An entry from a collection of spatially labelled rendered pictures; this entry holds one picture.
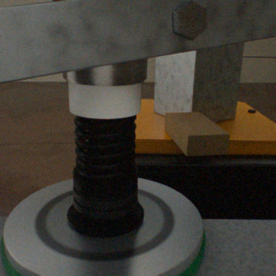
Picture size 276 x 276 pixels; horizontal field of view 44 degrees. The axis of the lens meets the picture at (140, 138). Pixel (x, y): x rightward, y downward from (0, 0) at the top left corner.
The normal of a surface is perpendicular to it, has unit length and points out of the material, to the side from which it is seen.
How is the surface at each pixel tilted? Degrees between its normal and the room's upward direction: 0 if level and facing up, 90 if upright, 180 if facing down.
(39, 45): 90
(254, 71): 90
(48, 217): 0
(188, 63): 90
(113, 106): 90
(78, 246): 0
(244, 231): 0
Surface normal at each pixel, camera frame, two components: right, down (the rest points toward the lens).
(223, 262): 0.03, -0.95
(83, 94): -0.50, 0.27
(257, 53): 0.14, 0.32
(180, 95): -0.84, 0.15
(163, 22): 0.36, 0.31
